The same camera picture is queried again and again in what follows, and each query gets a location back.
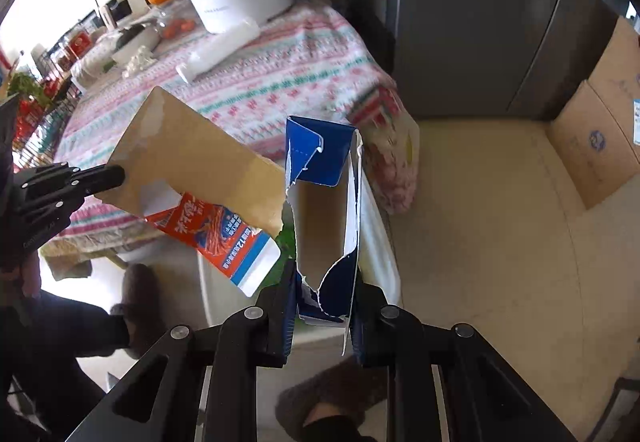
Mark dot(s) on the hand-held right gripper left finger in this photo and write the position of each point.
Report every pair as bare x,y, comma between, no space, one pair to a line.
285,327

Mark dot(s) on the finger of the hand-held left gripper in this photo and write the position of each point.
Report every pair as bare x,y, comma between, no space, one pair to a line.
100,178

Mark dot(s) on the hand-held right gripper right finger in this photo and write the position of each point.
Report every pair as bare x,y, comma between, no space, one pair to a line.
362,342

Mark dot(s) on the white plastic bin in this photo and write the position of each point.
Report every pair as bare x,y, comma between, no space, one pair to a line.
380,242

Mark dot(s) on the orange carton with brown inside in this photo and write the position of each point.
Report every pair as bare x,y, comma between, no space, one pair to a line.
200,157

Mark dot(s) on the blue carton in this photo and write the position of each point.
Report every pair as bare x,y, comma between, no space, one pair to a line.
320,152

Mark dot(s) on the person's left hand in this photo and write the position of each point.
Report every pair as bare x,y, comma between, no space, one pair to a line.
27,279

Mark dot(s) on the brown fuzzy slipper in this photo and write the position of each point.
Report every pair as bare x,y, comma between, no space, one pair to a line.
330,387
137,302

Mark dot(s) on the large green snack bag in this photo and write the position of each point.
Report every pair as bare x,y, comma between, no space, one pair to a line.
286,242

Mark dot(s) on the person's right leg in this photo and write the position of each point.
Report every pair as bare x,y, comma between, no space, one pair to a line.
335,429

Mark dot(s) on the person's leg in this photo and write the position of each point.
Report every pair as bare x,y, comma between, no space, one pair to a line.
335,429
55,337

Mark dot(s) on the white crumpled tissue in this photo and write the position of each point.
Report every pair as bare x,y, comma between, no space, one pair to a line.
139,61

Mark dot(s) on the red labelled jar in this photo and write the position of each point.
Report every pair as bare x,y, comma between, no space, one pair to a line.
80,44

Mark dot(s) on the person's left leg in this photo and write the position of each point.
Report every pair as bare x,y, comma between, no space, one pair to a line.
55,337

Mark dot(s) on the dark green vegetable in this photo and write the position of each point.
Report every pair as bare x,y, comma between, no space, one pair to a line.
131,35

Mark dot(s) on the glass jar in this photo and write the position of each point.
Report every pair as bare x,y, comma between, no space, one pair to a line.
177,24

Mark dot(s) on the white plastic bottle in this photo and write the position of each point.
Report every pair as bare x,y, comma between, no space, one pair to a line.
220,49

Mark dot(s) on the floral table cover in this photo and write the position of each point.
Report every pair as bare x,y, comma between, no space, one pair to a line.
390,157

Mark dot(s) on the patterned tablecloth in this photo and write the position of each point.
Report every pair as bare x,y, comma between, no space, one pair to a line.
280,77

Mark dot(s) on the cardboard box with blue logo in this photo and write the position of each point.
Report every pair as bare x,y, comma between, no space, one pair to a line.
590,147

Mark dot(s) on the grey refrigerator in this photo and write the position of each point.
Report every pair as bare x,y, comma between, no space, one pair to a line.
490,22

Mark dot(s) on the cardboard box with white label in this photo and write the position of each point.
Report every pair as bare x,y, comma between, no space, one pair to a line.
617,67

